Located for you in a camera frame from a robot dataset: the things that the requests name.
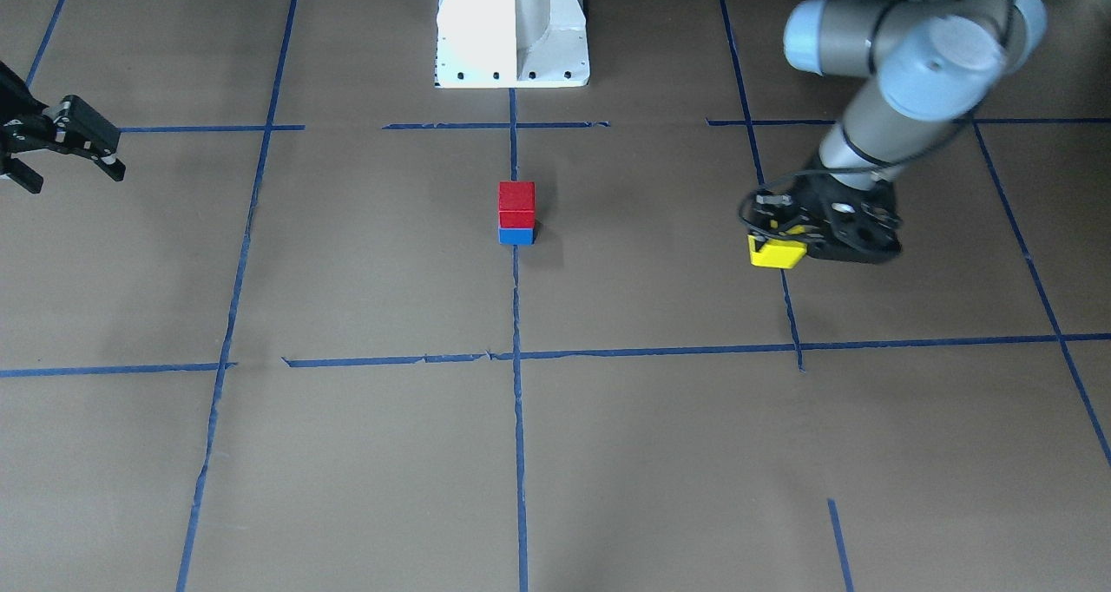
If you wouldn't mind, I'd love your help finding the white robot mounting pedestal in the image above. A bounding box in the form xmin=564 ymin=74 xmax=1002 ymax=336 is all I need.
xmin=434 ymin=0 xmax=591 ymax=89

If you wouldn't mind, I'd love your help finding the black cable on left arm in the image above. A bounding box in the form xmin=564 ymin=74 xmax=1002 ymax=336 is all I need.
xmin=738 ymin=0 xmax=1021 ymax=241

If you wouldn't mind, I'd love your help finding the red wooden block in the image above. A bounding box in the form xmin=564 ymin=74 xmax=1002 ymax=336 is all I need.
xmin=496 ymin=181 xmax=538 ymax=231

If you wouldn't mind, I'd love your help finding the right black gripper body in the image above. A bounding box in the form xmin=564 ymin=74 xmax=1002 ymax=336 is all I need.
xmin=1 ymin=62 xmax=53 ymax=175

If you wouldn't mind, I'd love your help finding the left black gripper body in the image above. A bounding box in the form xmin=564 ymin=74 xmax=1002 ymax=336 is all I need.
xmin=753 ymin=174 xmax=904 ymax=265

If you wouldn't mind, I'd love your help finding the yellow wooden block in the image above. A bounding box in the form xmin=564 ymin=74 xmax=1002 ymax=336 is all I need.
xmin=747 ymin=234 xmax=808 ymax=269

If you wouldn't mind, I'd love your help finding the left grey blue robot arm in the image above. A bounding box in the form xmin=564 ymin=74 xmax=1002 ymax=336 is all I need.
xmin=738 ymin=0 xmax=1048 ymax=269

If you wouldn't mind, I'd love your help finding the blue wooden block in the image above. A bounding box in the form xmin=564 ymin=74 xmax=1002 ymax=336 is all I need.
xmin=497 ymin=227 xmax=538 ymax=247

